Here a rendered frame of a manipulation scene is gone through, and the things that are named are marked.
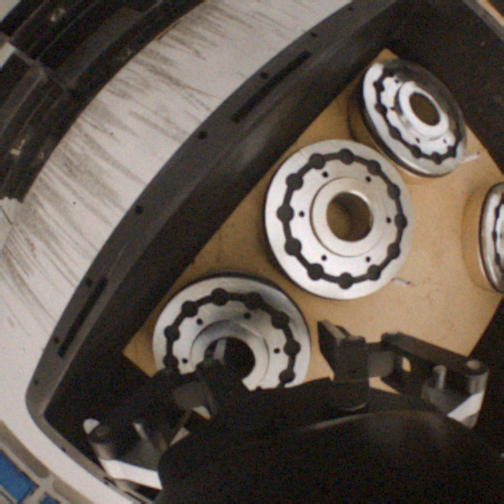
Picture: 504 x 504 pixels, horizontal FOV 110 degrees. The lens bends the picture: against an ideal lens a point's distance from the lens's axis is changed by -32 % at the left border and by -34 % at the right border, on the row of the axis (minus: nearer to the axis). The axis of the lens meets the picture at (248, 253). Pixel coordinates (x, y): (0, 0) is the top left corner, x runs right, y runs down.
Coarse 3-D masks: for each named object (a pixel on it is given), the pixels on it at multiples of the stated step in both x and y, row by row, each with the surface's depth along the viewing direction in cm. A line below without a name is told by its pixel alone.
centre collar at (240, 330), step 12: (216, 324) 15; (228, 324) 15; (240, 324) 15; (204, 336) 15; (216, 336) 15; (228, 336) 15; (240, 336) 15; (252, 336) 15; (192, 348) 15; (204, 348) 15; (252, 348) 15; (264, 348) 15; (192, 360) 15; (264, 360) 15; (252, 372) 15; (264, 372) 15; (252, 384) 15
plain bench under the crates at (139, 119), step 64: (256, 0) 30; (320, 0) 30; (128, 64) 31; (192, 64) 31; (256, 64) 30; (128, 128) 31; (192, 128) 31; (64, 192) 31; (128, 192) 31; (0, 256) 32; (64, 256) 31; (0, 320) 32; (0, 384) 32
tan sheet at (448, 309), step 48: (480, 144) 18; (432, 192) 18; (240, 240) 18; (432, 240) 18; (288, 288) 18; (384, 288) 18; (432, 288) 18; (480, 288) 18; (144, 336) 19; (432, 336) 18; (384, 384) 19
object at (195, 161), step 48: (384, 0) 9; (288, 48) 8; (336, 48) 8; (240, 96) 8; (192, 144) 8; (144, 192) 8; (192, 192) 8; (144, 240) 8; (96, 288) 9; (48, 384) 9; (48, 432) 9
